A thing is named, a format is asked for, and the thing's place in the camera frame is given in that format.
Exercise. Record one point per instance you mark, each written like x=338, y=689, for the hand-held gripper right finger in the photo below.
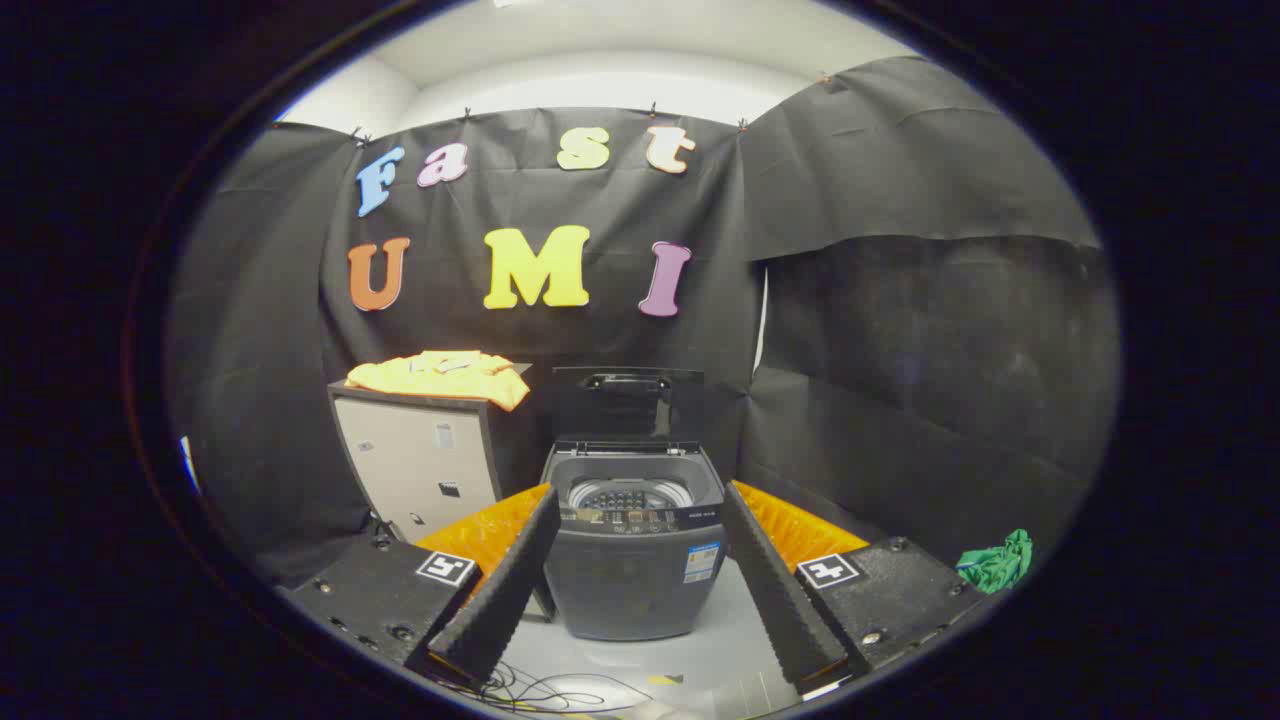
x=775, y=590

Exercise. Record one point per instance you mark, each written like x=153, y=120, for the grey cabinet with dark frame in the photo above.
x=410, y=460

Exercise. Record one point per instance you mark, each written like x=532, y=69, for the yellow black floor tape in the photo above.
x=666, y=679

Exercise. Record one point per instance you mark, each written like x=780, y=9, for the yellow polo shirt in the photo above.
x=440, y=378

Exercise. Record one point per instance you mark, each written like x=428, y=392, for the green crumpled cloth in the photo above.
x=995, y=565

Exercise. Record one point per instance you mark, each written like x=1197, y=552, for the dark grey washing machine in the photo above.
x=635, y=590

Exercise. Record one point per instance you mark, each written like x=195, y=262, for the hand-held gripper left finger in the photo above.
x=510, y=590

